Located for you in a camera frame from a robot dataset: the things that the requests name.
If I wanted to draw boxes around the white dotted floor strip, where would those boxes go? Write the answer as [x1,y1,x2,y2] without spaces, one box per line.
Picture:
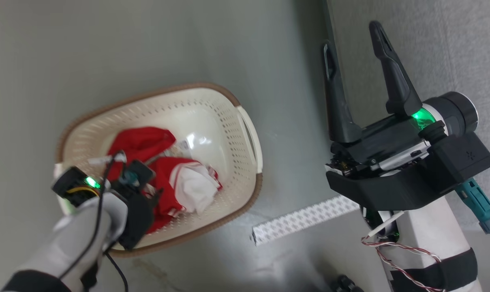
[252,195,361,246]

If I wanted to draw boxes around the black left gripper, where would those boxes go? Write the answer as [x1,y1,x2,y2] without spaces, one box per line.
[52,165,107,208]

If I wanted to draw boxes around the black round knob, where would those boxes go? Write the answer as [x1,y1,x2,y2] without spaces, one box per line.
[330,275,365,292]

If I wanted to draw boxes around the red and white garment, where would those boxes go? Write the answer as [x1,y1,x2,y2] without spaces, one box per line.
[89,127,223,235]

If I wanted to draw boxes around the grey fabric sofa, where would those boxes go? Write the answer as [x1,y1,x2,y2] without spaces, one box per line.
[324,0,490,228]

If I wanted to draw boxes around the teal connector black cable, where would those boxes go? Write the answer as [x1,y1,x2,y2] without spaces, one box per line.
[456,178,490,250]

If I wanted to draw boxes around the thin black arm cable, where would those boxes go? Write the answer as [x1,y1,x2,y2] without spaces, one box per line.
[58,152,128,292]

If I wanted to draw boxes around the red white twisted wires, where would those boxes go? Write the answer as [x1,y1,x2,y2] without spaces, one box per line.
[361,235,446,292]

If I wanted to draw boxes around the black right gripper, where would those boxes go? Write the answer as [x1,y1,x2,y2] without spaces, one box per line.
[323,20,479,179]

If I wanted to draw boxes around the cream perforated laundry basket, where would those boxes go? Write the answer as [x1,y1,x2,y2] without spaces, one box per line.
[55,83,264,259]

